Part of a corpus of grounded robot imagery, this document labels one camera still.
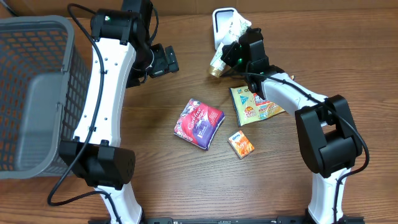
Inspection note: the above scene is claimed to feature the red Carefree pad pack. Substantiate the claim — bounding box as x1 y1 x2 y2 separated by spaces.
174 98 225 151

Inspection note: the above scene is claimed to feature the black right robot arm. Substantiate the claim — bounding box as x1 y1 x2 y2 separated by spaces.
220 28 369 223

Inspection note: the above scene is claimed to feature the white Pantene shampoo tube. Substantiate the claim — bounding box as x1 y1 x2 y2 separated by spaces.
208 12 251 78

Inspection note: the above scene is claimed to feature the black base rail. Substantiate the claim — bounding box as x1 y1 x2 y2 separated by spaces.
87 216 365 224

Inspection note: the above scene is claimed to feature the yellow wet wipes pack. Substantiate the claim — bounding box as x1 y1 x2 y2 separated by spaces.
229 86 285 126

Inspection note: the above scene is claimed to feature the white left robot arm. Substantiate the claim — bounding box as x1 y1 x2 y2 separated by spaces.
58 1 179 223

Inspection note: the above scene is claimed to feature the white barcode scanner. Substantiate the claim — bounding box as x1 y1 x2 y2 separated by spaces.
212 7 236 50

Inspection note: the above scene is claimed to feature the Kleenex tissue pack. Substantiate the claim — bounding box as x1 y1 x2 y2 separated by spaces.
228 131 255 159

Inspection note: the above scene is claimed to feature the grey plastic basket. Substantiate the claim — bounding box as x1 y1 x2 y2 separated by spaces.
1 16 91 179

